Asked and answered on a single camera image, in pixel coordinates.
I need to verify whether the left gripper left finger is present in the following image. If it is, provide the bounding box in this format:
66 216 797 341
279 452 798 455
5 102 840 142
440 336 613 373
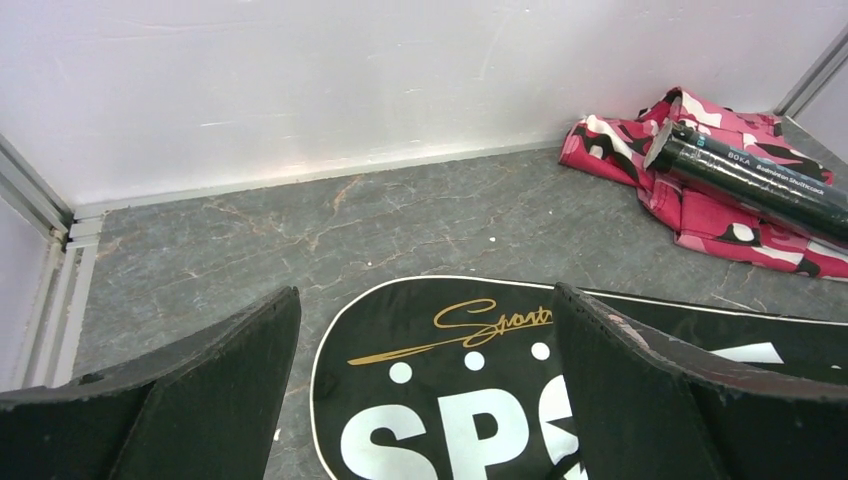
1 287 301 479

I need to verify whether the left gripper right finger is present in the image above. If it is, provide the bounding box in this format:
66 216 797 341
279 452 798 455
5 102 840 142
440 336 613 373
552 283 847 479

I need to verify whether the black racket cover bag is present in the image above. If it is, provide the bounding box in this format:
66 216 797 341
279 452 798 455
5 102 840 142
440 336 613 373
309 274 848 480

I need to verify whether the black shuttlecock tube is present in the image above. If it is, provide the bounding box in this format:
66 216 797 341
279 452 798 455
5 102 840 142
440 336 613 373
644 122 847 248

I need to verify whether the pink camouflage bag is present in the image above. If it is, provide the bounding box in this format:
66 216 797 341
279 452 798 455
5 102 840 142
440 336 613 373
559 86 847 281

